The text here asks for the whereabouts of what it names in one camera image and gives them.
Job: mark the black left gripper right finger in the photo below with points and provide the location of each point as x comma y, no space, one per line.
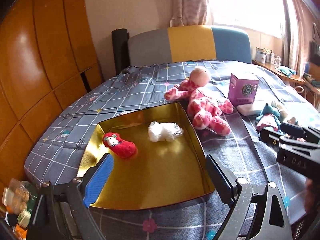
270,219

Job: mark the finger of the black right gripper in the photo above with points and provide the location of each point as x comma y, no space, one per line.
310,134

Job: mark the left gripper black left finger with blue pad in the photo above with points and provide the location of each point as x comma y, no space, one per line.
62,211

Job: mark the person's right hand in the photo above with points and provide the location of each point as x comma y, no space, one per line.
311,195

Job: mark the blue mouse plush toy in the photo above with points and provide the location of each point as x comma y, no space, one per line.
269,117

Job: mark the snack packages pile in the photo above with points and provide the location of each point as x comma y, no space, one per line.
19,199

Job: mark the grey checked bed quilt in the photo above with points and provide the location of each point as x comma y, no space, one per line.
56,156

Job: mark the teal cloth on shelf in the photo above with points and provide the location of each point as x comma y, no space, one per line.
286,71

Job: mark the white flat pad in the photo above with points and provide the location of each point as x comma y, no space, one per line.
251,108

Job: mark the wooden bedside shelf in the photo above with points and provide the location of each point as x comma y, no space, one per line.
292,79

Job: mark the purple cardboard box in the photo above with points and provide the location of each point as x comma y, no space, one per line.
242,88

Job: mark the beige curtain right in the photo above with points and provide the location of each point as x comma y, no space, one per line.
297,20

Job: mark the red Christmas stocking plush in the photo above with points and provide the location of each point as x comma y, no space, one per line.
120,147

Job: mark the white jar on shelf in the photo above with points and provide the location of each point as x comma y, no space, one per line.
260,55

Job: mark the pink spotted plush toy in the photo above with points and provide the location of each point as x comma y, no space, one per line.
204,108

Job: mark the gold metal tray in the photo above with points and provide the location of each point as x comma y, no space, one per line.
160,173

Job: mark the white fluffy plush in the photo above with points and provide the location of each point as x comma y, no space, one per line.
164,131

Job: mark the wooden wardrobe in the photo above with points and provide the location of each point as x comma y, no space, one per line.
48,61

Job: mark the grey yellow blue headboard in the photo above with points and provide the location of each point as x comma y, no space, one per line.
189,43

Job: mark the beige patterned curtain left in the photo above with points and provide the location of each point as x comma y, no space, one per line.
191,12

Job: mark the black rolled mat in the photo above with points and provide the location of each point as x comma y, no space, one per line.
120,39

